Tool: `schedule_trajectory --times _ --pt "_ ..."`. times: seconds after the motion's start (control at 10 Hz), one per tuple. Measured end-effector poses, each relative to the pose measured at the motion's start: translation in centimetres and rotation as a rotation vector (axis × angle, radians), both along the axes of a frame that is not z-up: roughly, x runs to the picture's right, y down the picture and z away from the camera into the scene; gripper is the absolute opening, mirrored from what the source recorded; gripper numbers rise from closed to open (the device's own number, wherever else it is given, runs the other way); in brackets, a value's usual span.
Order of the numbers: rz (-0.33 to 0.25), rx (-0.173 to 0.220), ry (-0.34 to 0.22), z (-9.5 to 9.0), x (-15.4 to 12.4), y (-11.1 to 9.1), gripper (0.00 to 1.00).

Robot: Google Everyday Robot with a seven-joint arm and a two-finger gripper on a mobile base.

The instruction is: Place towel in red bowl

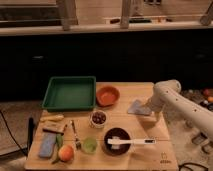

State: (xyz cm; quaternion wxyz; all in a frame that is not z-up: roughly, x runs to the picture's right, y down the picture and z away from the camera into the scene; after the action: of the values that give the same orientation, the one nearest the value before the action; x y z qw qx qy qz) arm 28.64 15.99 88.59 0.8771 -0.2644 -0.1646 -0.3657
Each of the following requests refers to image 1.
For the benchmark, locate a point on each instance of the grey towel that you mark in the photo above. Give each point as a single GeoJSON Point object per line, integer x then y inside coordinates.
{"type": "Point", "coordinates": [139, 109]}

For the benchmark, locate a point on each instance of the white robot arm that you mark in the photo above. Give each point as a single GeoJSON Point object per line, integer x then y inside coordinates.
{"type": "Point", "coordinates": [168, 92]}

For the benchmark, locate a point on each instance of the red bowl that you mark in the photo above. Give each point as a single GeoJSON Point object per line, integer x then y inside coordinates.
{"type": "Point", "coordinates": [107, 96]}

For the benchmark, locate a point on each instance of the dark brown bowl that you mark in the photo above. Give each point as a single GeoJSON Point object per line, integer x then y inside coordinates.
{"type": "Point", "coordinates": [123, 135]}

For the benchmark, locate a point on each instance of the white item in dark bowl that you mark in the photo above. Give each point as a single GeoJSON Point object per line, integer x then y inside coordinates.
{"type": "Point", "coordinates": [114, 146]}

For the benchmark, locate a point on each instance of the white cup of grapes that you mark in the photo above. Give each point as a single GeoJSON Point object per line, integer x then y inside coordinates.
{"type": "Point", "coordinates": [98, 119]}

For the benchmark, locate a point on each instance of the green plastic tray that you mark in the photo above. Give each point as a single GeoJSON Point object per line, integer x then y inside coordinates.
{"type": "Point", "coordinates": [70, 93]}

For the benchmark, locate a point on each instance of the metal fork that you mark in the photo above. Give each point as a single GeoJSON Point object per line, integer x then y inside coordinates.
{"type": "Point", "coordinates": [77, 140]}

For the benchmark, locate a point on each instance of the green plastic cup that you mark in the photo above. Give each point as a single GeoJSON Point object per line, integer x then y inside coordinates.
{"type": "Point", "coordinates": [89, 145]}

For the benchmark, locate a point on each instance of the brown wooden brush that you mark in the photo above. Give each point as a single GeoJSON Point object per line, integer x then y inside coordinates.
{"type": "Point", "coordinates": [54, 127]}

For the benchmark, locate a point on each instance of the green bean pod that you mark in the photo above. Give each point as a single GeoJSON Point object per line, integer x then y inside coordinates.
{"type": "Point", "coordinates": [59, 143]}

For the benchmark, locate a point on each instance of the orange peach fruit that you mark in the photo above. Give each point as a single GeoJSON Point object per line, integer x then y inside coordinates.
{"type": "Point", "coordinates": [66, 153]}

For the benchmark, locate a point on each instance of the blue sponge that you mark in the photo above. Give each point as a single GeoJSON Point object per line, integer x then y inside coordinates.
{"type": "Point", "coordinates": [47, 145]}

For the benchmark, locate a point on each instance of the white spatula black handle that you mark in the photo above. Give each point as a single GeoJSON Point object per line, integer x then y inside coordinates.
{"type": "Point", "coordinates": [132, 141]}

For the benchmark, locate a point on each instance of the black table edge handle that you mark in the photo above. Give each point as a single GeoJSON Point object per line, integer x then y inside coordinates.
{"type": "Point", "coordinates": [31, 126]}

